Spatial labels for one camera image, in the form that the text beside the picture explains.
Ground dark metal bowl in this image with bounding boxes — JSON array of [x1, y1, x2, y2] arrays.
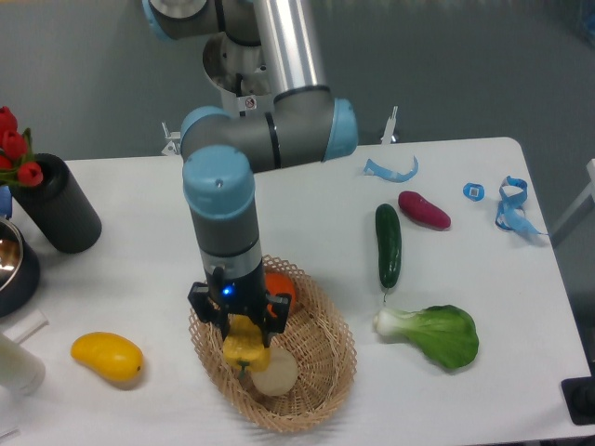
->
[[1, 217, 40, 318]]

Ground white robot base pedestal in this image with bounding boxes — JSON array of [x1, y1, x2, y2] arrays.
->
[[203, 33, 273, 116]]

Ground yellow mango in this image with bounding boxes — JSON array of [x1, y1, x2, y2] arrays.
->
[[71, 332, 144, 383]]

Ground woven wicker basket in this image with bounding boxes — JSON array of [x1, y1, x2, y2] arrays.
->
[[189, 255, 357, 433]]

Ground red tulip flowers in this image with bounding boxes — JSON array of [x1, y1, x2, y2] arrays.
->
[[1, 106, 44, 188]]

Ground orange fruit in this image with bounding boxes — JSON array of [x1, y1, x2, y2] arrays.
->
[[265, 272, 297, 316]]

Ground black device at edge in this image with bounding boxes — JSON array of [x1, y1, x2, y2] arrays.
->
[[561, 376, 594, 426]]

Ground yellow bell pepper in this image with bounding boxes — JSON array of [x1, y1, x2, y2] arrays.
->
[[222, 315, 271, 376]]

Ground green bok choy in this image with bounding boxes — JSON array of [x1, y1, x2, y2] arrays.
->
[[373, 305, 480, 370]]

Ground translucent white bottle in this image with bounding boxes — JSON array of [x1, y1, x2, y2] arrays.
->
[[1, 334, 46, 395]]

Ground small blue tape roll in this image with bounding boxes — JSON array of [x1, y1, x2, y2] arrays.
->
[[462, 183, 485, 203]]

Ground white paper strip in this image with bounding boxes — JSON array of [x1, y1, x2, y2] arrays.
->
[[3, 310, 48, 344]]

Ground tangled blue ribbon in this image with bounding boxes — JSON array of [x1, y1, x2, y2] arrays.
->
[[495, 176, 548, 237]]

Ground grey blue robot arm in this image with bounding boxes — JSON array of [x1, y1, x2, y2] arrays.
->
[[143, 1, 358, 345]]

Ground purple sweet potato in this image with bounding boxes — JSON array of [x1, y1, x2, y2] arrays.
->
[[398, 190, 451, 230]]

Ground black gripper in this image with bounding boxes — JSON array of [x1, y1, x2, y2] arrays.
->
[[188, 265, 291, 348]]

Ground green cucumber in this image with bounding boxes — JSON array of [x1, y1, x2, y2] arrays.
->
[[375, 203, 403, 291]]

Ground black cylindrical vase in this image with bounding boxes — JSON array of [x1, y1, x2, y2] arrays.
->
[[10, 153, 102, 254]]

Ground beige round onion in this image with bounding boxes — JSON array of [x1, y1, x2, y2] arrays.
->
[[251, 347, 298, 397]]

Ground curved blue tape strip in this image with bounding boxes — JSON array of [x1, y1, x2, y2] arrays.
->
[[363, 156, 419, 183]]

